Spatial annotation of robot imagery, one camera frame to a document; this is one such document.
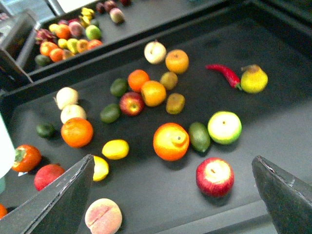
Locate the red persimmon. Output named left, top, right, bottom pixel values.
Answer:
left=11, top=144, right=42, bottom=173

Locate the dark red apple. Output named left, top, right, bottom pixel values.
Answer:
left=103, top=0, right=117, bottom=13

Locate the small dark avocado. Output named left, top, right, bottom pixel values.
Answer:
left=36, top=123, right=56, bottom=139

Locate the white round pear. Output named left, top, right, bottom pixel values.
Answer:
left=54, top=87, right=78, bottom=110

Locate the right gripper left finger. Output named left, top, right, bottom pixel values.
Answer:
left=0, top=155, right=95, bottom=234

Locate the large navel orange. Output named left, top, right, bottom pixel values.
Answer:
left=153, top=122, right=190, bottom=161

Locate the red pomegranate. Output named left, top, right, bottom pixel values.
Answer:
left=34, top=164, right=65, bottom=191

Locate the far pink peach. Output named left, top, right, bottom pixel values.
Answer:
left=109, top=8, right=124, bottom=24

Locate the dark red plum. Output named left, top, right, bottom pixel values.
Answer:
left=96, top=2, right=106, bottom=14

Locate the green apple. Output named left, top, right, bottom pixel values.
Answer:
left=207, top=111, right=242, bottom=145
left=85, top=25, right=101, bottom=40

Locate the peach front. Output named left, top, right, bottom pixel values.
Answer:
left=85, top=198, right=122, bottom=234

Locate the yellow starfruit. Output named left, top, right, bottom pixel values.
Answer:
left=79, top=7, right=95, bottom=28

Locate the far green apple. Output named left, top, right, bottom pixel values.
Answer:
left=85, top=25, right=101, bottom=40

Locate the yellow pear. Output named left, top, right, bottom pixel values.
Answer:
left=240, top=64, right=268, bottom=94

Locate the yellow lemon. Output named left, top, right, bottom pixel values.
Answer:
left=101, top=139, right=130, bottom=160
left=93, top=156, right=109, bottom=182

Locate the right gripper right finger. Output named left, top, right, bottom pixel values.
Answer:
left=252, top=156, right=312, bottom=234

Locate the pink dragon fruit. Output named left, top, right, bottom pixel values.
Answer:
left=35, top=29, right=56, bottom=45

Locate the dark green lime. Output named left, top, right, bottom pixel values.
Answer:
left=110, top=78, right=129, bottom=98

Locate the red chili pepper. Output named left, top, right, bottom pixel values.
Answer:
left=205, top=64, right=242, bottom=91

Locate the brown kiwi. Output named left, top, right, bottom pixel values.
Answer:
left=159, top=71, right=178, bottom=90
left=166, top=93, right=185, bottom=115

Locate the red yellow apple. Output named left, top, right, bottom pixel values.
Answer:
left=119, top=92, right=145, bottom=117

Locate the yellow-orange apple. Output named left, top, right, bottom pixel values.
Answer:
left=165, top=49, right=189, bottom=74

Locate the orange persimmon yellow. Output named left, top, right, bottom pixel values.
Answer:
left=141, top=80, right=167, bottom=107

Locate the green avocado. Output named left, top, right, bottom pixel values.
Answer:
left=188, top=122, right=211, bottom=153

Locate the white pear with stem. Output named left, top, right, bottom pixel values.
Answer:
left=144, top=40, right=167, bottom=65

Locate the mandarin orange near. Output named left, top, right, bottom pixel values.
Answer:
left=128, top=69, right=150, bottom=93

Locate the far large orange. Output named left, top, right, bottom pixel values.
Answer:
left=55, top=24, right=71, bottom=39

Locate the round orange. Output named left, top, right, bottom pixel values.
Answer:
left=61, top=117, right=94, bottom=148

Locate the red apple front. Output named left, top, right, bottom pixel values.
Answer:
left=195, top=157, right=234, bottom=197

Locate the black metal shelf rack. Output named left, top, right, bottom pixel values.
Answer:
left=0, top=0, right=312, bottom=234

